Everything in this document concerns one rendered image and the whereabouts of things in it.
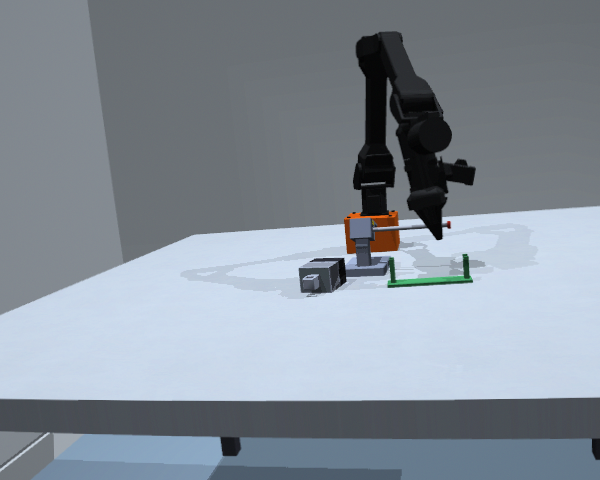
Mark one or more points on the grey metal pin with red cap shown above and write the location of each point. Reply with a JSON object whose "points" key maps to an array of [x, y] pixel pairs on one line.
{"points": [[408, 227]]}

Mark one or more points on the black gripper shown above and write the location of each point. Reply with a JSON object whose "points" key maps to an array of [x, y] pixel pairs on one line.
{"points": [[427, 196]]}

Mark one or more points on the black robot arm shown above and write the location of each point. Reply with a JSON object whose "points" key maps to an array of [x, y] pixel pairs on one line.
{"points": [[413, 104]]}

